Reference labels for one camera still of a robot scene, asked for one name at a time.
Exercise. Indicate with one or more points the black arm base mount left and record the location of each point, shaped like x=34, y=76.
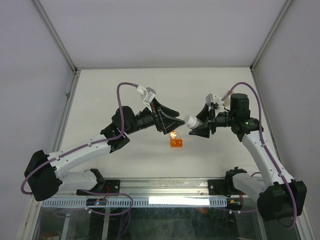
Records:
x=108, y=186

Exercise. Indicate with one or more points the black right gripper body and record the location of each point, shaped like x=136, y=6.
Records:
x=212, y=120

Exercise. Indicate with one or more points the grey slotted cable duct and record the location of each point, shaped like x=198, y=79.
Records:
x=137, y=202

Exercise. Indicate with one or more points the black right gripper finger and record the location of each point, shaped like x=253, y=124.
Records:
x=203, y=115
x=201, y=131

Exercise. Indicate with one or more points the aluminium frame rail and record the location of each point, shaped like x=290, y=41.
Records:
x=165, y=186

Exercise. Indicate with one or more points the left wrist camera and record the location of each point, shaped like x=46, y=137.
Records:
x=147, y=94

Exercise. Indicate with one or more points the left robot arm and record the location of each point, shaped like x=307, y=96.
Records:
x=50, y=173

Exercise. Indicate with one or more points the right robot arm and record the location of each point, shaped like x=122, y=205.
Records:
x=278, y=195

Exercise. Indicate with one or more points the white cap pill bottle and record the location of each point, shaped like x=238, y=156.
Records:
x=192, y=122

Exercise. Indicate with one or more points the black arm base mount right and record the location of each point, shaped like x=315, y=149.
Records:
x=222, y=187

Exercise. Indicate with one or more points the orange pill organizer box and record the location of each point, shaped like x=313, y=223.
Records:
x=175, y=141

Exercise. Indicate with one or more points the clear bottle orange pills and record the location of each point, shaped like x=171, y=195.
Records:
x=227, y=98

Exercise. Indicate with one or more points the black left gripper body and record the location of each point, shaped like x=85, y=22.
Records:
x=159, y=119

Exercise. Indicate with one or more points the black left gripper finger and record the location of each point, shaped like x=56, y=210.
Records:
x=170, y=124
x=158, y=106

